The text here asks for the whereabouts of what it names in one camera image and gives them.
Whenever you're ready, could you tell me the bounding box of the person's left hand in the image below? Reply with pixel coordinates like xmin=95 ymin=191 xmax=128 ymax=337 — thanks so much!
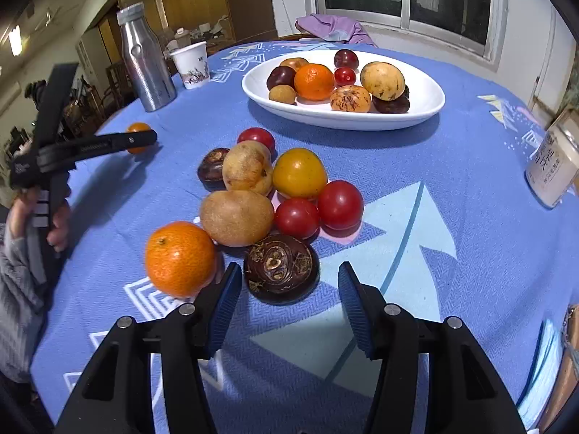
xmin=7 ymin=185 xmax=72 ymax=254

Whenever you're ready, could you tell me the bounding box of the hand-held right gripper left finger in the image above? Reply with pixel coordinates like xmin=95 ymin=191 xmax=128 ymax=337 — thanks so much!
xmin=53 ymin=261 xmax=244 ymax=434

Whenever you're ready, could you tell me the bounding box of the brown pouch with strap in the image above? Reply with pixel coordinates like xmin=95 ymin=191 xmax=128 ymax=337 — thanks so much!
xmin=538 ymin=305 xmax=579 ymax=434

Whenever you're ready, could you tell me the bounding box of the orange speckled fruit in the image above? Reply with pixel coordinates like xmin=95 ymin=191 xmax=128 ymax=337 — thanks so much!
xmin=330 ymin=85 xmax=372 ymax=113

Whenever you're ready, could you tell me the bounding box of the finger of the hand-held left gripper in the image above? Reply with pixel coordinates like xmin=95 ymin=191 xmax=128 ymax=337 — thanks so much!
xmin=72 ymin=129 xmax=158 ymax=160

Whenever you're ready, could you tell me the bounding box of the beige beverage can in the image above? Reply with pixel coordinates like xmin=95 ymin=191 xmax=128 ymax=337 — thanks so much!
xmin=525 ymin=127 xmax=579 ymax=210

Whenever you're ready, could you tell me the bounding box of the dark red plum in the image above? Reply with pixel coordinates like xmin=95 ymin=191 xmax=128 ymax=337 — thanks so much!
xmin=334 ymin=49 xmax=360 ymax=69

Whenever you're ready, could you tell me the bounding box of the yellow tomato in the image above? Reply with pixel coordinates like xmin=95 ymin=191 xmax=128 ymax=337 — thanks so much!
xmin=272 ymin=148 xmax=329 ymax=200

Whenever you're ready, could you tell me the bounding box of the large dark water chestnut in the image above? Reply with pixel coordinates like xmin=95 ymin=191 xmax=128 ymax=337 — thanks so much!
xmin=243 ymin=234 xmax=320 ymax=306

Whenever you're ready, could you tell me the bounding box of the brown kiwi fruit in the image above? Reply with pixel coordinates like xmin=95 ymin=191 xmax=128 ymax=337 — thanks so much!
xmin=199 ymin=190 xmax=275 ymax=248

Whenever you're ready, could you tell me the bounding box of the wooden chair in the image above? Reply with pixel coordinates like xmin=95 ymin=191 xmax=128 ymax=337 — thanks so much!
xmin=235 ymin=31 xmax=317 ymax=47

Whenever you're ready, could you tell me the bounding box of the steel water bottle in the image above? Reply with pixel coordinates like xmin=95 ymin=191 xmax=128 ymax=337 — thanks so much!
xmin=117 ymin=2 xmax=178 ymax=113

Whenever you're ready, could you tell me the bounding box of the small tan round fruit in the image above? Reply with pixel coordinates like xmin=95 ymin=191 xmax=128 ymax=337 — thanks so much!
xmin=269 ymin=85 xmax=297 ymax=105

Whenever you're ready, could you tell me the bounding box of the person's left forearm grey sleeve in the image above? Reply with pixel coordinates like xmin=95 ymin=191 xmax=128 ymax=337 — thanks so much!
xmin=0 ymin=221 xmax=68 ymax=385

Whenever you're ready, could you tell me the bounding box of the small dark water chestnut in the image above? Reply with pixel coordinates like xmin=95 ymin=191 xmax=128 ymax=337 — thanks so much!
xmin=372 ymin=86 xmax=411 ymax=114
xmin=196 ymin=147 xmax=231 ymax=191

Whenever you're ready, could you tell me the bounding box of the purple cloth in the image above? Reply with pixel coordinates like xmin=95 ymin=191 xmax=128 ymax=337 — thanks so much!
xmin=296 ymin=14 xmax=378 ymax=48

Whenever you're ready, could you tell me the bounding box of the white printed paper cup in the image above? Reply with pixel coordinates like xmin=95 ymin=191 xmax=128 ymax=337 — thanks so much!
xmin=169 ymin=41 xmax=210 ymax=90

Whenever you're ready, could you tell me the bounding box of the mandarin orange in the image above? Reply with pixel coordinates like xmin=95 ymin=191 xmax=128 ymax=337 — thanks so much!
xmin=294 ymin=63 xmax=335 ymax=101
xmin=145 ymin=221 xmax=218 ymax=299
xmin=126 ymin=122 xmax=153 ymax=154

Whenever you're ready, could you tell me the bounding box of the yellow speckled round fruit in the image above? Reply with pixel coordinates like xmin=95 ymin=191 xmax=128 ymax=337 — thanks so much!
xmin=221 ymin=140 xmax=274 ymax=196
xmin=360 ymin=62 xmax=406 ymax=101

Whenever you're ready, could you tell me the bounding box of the blue printed tablecloth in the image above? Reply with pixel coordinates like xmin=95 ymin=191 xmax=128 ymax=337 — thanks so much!
xmin=29 ymin=40 xmax=579 ymax=434

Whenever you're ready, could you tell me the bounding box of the dark purple plum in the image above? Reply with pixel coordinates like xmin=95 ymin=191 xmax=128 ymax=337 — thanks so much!
xmin=266 ymin=66 xmax=297 ymax=91

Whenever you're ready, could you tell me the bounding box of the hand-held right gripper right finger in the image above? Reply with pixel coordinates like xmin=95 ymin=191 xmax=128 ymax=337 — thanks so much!
xmin=337 ymin=261 xmax=528 ymax=434

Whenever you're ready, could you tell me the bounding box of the white oval plate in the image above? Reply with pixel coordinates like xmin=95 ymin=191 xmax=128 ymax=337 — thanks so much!
xmin=241 ymin=50 xmax=446 ymax=132

